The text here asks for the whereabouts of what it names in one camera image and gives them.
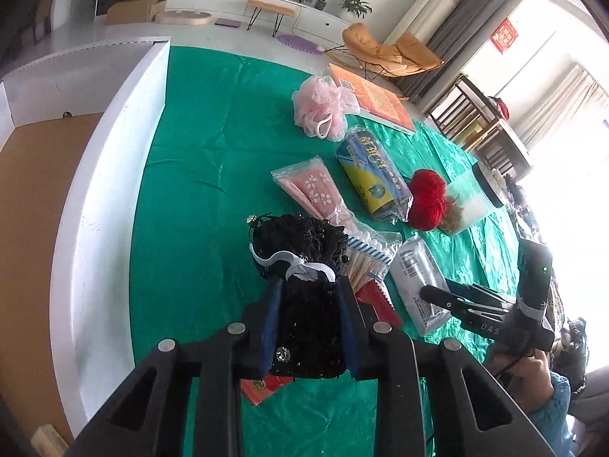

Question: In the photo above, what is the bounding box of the orange lounge chair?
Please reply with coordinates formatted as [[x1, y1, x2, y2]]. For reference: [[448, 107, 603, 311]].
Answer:
[[343, 23, 444, 77]]

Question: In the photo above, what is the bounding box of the cotton swab pack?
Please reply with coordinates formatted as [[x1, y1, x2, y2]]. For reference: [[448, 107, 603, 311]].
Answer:
[[340, 231, 403, 291]]

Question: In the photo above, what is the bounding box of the clear jar with black lid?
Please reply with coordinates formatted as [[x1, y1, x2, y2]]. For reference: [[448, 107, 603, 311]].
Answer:
[[440, 162, 510, 236]]

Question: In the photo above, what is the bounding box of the large green potted plant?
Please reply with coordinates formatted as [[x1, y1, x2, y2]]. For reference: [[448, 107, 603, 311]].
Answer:
[[334, 0, 373, 20]]

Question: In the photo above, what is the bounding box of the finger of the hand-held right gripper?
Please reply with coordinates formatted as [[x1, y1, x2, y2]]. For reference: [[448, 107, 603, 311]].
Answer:
[[445, 280, 518, 308], [420, 284, 507, 327]]

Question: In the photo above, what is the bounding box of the pink floral packet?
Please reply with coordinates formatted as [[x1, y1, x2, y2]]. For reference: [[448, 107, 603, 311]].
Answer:
[[271, 155, 365, 236]]

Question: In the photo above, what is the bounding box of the blue roll of bags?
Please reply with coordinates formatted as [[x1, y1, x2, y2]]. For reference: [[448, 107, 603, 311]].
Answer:
[[335, 126, 414, 224]]

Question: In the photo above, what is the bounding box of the wooden bench with metal legs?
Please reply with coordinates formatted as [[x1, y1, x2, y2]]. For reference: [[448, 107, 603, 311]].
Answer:
[[247, 0, 297, 38]]

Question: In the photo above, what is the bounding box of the red yarn ball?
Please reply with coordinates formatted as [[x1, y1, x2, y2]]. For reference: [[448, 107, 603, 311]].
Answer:
[[407, 169, 450, 232]]

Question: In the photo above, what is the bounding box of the white sheer curtain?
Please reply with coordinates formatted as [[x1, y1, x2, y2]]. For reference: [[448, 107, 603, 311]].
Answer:
[[516, 64, 607, 150]]

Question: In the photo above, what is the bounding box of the white standing air conditioner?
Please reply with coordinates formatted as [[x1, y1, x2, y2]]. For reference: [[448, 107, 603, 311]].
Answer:
[[383, 0, 467, 48]]

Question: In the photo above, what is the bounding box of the red envelope pack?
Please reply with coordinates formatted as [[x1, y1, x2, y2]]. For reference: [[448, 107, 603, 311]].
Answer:
[[239, 280, 404, 407]]

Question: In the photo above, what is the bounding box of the green satin tablecloth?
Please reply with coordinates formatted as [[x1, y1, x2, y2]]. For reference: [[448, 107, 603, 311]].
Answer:
[[128, 46, 529, 457]]

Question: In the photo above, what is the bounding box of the white cardboard box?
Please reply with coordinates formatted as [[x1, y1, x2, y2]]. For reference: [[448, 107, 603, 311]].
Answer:
[[0, 35, 171, 443]]

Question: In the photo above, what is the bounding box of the person's right forearm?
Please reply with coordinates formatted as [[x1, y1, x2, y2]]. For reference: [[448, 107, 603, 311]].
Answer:
[[526, 372, 576, 457]]

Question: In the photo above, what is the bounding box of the beige round tray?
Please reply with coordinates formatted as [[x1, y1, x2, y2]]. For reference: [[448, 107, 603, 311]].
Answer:
[[157, 10, 213, 28]]

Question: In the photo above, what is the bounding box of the white wet wipes pack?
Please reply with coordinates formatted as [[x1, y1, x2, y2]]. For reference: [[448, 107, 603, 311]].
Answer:
[[389, 235, 453, 336]]

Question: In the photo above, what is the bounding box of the red wall hanging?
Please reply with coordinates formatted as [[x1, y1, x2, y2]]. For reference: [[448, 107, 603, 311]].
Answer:
[[491, 19, 518, 51]]

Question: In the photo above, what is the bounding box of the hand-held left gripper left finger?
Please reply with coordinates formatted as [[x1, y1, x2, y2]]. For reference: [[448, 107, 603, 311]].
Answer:
[[67, 276, 285, 457]]

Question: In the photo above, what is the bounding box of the orange book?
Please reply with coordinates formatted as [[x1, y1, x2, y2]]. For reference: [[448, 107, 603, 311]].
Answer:
[[328, 63, 417, 133]]

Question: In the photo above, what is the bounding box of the black sequined pouch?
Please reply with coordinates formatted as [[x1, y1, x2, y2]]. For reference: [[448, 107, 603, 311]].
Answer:
[[247, 213, 350, 382]]

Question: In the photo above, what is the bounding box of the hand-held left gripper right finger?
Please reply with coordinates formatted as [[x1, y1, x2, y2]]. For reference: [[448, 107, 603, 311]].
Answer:
[[337, 275, 555, 457]]

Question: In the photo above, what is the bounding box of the person's right hand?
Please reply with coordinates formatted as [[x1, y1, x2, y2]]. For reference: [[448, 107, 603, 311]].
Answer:
[[490, 345, 556, 412]]

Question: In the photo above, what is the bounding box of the purple floor mat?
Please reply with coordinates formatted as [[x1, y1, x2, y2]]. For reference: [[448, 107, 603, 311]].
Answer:
[[277, 33, 320, 53]]

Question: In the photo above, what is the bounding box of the grey curtain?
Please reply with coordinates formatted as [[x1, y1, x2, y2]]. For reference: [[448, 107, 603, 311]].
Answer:
[[397, 0, 529, 115]]

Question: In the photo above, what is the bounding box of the brown cardboard box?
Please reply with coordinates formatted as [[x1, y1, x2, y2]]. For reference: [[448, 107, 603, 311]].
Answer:
[[105, 0, 167, 24]]

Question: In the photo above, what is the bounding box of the pink mesh bath pouf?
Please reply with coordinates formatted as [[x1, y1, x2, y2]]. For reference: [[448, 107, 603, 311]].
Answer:
[[291, 75, 361, 141]]

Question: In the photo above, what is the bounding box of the dark wooden chair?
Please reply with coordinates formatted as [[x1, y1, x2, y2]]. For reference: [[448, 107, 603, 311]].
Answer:
[[428, 74, 505, 153]]

